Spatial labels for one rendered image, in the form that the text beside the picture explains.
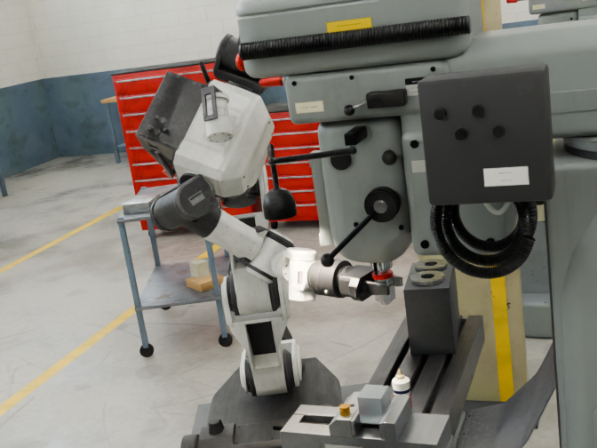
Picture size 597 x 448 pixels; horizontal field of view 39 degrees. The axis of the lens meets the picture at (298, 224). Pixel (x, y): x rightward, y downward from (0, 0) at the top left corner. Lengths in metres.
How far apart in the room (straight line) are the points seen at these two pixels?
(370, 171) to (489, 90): 0.43
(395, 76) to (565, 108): 0.32
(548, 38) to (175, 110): 1.03
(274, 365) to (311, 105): 1.26
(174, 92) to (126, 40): 10.25
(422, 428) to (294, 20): 0.87
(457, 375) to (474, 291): 1.58
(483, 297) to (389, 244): 1.99
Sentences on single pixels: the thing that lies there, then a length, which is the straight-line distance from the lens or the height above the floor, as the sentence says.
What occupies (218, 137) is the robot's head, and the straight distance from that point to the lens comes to 2.11.
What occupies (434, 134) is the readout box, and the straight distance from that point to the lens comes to 1.40.
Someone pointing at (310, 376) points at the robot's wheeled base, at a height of 0.57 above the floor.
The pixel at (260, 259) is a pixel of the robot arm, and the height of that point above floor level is 1.23.
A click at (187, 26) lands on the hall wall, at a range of 12.03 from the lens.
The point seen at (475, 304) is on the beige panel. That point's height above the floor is 0.50.
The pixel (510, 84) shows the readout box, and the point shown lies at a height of 1.71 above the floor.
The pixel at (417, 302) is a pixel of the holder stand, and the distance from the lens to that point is 2.24.
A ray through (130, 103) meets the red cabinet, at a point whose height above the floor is 1.20.
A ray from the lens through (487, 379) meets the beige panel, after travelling 3.90.
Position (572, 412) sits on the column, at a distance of 1.75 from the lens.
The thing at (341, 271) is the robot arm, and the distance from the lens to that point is 1.94.
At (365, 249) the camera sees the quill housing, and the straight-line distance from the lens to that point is 1.79.
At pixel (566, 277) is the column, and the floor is 1.31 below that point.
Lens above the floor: 1.88
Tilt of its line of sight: 15 degrees down
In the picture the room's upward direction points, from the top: 8 degrees counter-clockwise
